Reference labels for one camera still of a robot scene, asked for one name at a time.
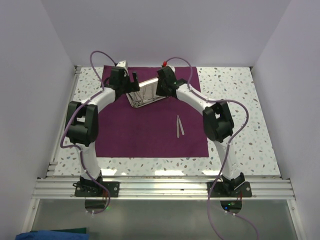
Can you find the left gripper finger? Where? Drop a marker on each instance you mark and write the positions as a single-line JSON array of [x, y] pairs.
[[135, 78], [132, 87]]

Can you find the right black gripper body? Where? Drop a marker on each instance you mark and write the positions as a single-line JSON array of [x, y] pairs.
[[160, 90]]

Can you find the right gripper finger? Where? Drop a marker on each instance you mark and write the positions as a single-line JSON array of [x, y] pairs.
[[159, 88], [170, 92]]

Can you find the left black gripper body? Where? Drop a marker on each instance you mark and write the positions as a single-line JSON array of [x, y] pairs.
[[125, 85]]

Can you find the steel instrument tray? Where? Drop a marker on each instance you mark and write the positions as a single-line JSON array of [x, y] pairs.
[[148, 92]]

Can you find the steel tweezers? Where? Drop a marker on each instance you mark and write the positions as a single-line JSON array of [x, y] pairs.
[[177, 127], [181, 132]]

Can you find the purple surgical cloth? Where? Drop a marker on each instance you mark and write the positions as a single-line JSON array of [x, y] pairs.
[[150, 131]]

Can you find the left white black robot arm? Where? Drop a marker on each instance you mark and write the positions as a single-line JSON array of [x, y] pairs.
[[82, 121]]

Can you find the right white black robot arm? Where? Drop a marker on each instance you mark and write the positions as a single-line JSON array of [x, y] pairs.
[[218, 127]]

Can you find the blue cloth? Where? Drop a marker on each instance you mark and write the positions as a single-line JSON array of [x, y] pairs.
[[52, 235]]

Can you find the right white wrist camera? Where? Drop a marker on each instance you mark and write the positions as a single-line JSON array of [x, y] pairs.
[[166, 65]]

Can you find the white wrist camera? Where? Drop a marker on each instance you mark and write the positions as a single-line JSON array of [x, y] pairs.
[[122, 64], [166, 65]]

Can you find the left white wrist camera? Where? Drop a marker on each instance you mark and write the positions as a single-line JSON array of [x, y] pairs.
[[122, 64]]

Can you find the aluminium left side rail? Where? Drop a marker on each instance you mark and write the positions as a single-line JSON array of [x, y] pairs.
[[55, 156]]

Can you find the aluminium rail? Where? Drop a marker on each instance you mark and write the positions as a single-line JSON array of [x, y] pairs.
[[164, 188], [55, 156]]

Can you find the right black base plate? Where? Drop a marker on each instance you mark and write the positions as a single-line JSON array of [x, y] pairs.
[[221, 190]]

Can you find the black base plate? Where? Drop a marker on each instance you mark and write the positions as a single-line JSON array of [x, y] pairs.
[[86, 191], [221, 190]]

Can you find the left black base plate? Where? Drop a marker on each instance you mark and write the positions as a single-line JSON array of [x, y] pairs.
[[86, 191]]

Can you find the aluminium front rail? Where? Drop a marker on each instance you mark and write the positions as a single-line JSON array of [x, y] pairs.
[[164, 188]]

